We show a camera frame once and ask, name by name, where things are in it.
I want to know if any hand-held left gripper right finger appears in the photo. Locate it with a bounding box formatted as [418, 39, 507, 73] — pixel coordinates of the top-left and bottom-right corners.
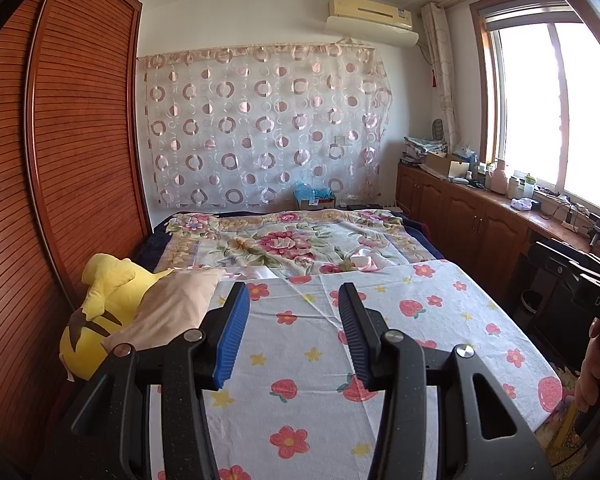
[337, 282, 556, 480]

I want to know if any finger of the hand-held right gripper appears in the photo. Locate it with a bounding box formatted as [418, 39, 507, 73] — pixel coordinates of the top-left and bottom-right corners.
[534, 241, 600, 273]

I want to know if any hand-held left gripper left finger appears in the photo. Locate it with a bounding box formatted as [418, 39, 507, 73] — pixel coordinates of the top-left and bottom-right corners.
[70, 281, 252, 480]

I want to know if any beige printed t-shirt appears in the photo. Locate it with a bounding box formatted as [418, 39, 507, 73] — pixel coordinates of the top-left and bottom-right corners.
[102, 267, 227, 353]

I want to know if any person's right hand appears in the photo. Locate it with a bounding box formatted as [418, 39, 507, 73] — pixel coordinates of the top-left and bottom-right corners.
[576, 317, 600, 413]

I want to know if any black waste bin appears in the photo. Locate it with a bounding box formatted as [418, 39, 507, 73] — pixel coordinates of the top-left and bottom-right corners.
[521, 290, 543, 332]

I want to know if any white strawberry print sheet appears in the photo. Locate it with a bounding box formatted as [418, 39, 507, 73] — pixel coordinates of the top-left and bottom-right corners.
[150, 259, 563, 480]

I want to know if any pink kettle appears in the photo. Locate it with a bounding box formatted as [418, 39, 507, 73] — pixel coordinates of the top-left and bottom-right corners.
[489, 159, 508, 195]

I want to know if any floral blanket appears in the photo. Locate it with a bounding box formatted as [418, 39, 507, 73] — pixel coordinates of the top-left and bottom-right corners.
[152, 208, 598, 466]

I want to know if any low wooden cabinet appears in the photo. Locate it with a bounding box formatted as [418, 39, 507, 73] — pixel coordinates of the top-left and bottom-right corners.
[395, 160, 600, 311]

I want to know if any yellow plush toy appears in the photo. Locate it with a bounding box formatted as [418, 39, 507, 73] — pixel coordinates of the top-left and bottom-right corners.
[60, 253, 176, 383]

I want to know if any wooden framed window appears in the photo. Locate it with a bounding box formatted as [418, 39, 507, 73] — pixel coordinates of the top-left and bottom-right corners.
[472, 0, 600, 221]

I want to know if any blue plastic bag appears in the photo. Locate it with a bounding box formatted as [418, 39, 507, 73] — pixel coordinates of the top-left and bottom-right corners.
[293, 182, 333, 202]

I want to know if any stack of folded cloths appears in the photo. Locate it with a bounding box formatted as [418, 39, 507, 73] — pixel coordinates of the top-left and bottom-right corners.
[404, 135, 448, 161]

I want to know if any sheer circle pattern curtain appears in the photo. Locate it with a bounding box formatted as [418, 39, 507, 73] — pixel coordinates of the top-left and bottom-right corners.
[135, 42, 393, 209]

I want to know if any pale patterned window curtain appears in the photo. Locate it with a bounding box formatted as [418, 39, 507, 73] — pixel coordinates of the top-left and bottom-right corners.
[420, 2, 461, 148]

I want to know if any wooden slatted wardrobe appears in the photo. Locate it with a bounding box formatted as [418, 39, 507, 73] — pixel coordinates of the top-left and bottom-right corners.
[0, 0, 153, 476]

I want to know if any wall air conditioner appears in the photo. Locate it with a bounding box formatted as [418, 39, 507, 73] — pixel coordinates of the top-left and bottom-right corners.
[327, 0, 413, 31]

